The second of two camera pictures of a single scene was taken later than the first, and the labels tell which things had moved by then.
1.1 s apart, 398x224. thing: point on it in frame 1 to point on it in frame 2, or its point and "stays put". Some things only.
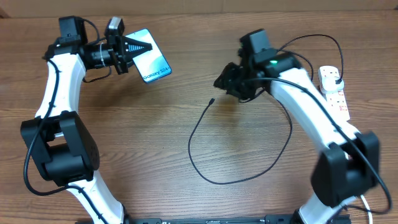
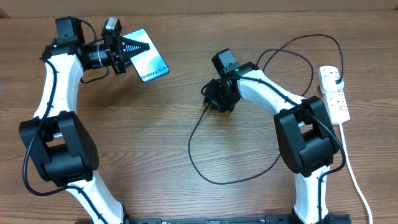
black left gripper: x=120 y=48 stays put
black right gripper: x=229 y=84 to x=213 y=100
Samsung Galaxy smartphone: x=151 y=65 stays put
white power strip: x=337 y=100 stays put
